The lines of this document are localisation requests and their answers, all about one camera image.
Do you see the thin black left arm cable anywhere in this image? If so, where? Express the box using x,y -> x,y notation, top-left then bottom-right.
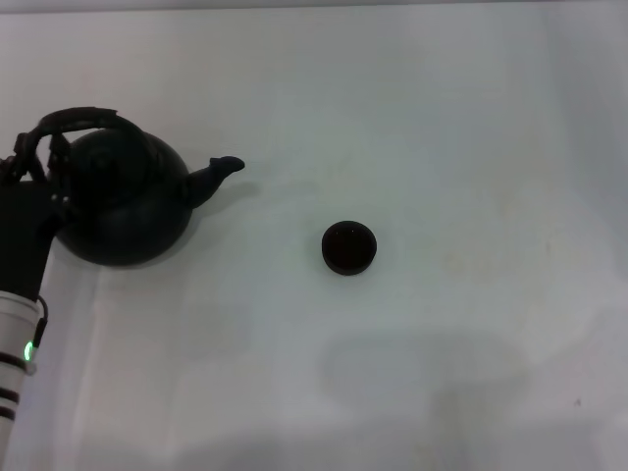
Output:
26,295 -> 51,372

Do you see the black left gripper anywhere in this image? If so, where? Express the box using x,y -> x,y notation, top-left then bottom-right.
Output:
0,130 -> 79,301

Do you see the small dark round teacup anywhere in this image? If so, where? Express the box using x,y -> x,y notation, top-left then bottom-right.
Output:
321,220 -> 380,278

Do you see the black round teapot with handle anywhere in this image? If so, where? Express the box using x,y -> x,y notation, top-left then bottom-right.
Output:
36,105 -> 247,271

